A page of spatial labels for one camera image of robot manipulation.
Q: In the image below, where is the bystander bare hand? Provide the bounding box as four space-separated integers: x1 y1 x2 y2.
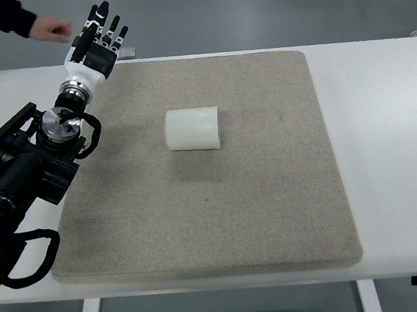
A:
29 17 72 43

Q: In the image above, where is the white ribbed cup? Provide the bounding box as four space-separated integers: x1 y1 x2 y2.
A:
164 107 221 151

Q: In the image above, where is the white table leg right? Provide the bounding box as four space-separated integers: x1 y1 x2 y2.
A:
357 280 383 312

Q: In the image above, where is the small grey metal floor plate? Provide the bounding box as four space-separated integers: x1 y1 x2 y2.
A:
117 46 136 60

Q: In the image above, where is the black sleeved forearm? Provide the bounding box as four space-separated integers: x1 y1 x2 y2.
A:
0 0 37 39

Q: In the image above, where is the beige felt mat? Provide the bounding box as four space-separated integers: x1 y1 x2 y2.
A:
51 51 363 283

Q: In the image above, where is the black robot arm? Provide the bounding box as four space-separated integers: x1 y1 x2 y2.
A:
0 1 128 289

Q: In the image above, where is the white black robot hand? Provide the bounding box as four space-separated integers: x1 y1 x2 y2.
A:
59 1 128 94

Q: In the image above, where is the black sleeved arm cable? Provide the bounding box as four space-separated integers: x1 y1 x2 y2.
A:
0 226 66 292

